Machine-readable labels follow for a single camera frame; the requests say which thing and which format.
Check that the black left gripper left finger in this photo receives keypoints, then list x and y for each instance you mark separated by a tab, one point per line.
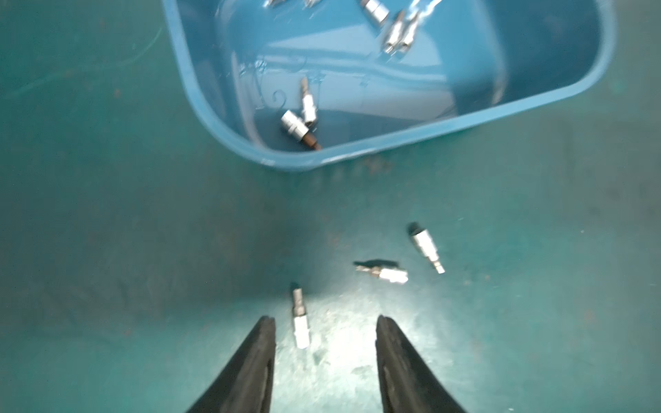
246	382

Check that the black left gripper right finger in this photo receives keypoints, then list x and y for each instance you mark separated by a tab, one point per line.
406	382

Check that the blue plastic storage box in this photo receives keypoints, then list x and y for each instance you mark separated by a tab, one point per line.
241	66

